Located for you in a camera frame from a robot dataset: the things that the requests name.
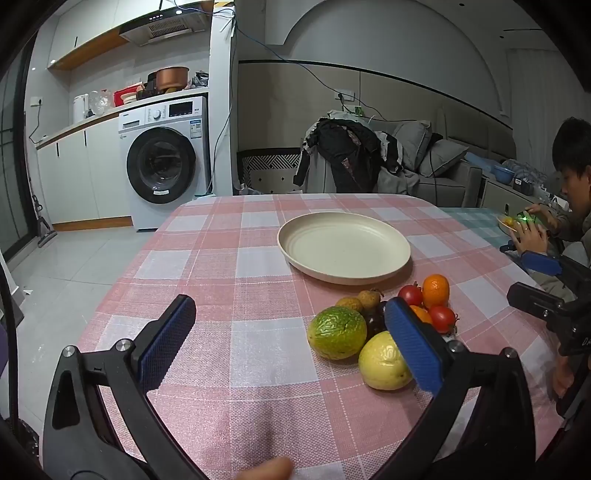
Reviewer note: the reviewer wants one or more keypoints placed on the grey pillow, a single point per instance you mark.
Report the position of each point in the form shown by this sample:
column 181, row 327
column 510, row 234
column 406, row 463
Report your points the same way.
column 412, row 141
column 444, row 157

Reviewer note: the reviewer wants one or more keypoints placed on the floor mop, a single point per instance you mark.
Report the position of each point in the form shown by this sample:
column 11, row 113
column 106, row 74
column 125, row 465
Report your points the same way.
column 42, row 226

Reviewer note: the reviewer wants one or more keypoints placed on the person's left hand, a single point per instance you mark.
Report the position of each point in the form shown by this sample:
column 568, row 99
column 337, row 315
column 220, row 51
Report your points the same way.
column 270, row 470

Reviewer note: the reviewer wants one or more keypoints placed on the red box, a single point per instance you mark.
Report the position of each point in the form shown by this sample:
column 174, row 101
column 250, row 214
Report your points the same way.
column 127, row 96

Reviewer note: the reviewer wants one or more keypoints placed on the yellow guava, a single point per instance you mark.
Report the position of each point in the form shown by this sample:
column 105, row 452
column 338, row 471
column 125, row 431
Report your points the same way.
column 381, row 364

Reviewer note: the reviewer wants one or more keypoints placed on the steel range hood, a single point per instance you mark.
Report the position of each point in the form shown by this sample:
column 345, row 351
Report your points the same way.
column 166, row 27

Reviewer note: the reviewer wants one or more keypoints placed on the clear plastic bag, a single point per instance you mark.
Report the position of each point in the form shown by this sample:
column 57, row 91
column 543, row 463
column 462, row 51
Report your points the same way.
column 99, row 102

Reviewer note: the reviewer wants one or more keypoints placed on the black plastic bag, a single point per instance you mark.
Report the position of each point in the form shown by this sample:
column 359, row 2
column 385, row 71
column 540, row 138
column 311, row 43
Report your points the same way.
column 199, row 80

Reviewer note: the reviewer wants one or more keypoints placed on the copper pot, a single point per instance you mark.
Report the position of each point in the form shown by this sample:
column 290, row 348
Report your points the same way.
column 171, row 78

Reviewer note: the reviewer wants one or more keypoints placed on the orange mandarin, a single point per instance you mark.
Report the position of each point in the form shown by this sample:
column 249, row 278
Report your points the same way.
column 435, row 290
column 422, row 315

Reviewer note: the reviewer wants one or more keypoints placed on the gripper with green light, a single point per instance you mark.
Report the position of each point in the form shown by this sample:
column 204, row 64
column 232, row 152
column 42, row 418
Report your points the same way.
column 524, row 217

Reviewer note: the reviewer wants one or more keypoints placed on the white curtain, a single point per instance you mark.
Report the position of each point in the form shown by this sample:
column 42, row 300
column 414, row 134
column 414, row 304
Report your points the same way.
column 540, row 92

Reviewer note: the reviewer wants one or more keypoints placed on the white washing machine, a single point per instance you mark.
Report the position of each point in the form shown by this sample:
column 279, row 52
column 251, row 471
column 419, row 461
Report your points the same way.
column 161, row 161

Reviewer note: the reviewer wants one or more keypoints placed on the brown longan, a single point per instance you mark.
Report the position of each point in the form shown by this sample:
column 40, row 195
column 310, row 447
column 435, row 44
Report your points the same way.
column 369, row 299
column 349, row 303

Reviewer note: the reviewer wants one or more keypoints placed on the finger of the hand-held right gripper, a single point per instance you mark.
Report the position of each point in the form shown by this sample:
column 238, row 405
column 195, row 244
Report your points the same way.
column 531, row 295
column 538, row 263

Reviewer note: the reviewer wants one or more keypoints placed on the white base cabinets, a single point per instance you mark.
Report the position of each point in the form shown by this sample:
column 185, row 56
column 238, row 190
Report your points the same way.
column 78, row 175

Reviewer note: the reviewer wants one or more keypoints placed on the small plate with yellow fruit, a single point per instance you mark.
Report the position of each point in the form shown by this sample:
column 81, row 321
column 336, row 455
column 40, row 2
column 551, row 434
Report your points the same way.
column 507, row 224

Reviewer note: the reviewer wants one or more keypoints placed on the white wall cabinet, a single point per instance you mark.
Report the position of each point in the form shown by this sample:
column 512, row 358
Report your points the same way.
column 87, row 41

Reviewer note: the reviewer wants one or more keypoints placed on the white wall socket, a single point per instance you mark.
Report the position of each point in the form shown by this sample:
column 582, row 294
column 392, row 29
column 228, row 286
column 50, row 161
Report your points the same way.
column 345, row 96

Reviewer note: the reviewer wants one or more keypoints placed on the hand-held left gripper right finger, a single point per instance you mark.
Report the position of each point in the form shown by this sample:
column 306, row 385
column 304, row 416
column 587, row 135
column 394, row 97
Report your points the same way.
column 411, row 341

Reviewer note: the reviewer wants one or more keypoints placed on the white kettle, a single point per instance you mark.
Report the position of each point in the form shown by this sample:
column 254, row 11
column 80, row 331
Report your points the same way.
column 81, row 108

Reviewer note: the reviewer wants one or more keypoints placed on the blue basin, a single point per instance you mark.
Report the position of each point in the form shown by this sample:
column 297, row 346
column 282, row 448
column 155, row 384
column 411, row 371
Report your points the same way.
column 503, row 174

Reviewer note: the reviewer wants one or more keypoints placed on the person's right hand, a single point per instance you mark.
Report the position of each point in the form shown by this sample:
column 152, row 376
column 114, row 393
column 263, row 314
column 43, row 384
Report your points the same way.
column 562, row 376

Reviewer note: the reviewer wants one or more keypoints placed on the pink checked tablecloth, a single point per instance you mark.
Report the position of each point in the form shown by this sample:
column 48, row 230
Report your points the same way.
column 231, row 277

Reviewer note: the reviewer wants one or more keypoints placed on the red cherry tomato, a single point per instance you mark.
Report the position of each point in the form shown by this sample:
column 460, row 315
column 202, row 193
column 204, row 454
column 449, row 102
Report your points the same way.
column 442, row 319
column 410, row 295

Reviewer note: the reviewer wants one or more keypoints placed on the cream round plate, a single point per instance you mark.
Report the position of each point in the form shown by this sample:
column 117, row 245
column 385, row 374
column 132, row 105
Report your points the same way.
column 337, row 244

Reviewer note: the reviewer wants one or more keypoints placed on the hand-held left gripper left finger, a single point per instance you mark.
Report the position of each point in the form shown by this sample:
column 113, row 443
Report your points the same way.
column 164, row 341

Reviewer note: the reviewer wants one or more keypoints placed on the grey sofa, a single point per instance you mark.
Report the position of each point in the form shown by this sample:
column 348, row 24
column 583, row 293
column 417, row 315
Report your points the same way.
column 443, row 189

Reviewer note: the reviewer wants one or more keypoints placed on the green speckled guava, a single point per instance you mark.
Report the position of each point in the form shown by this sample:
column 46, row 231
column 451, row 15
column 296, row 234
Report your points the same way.
column 337, row 332

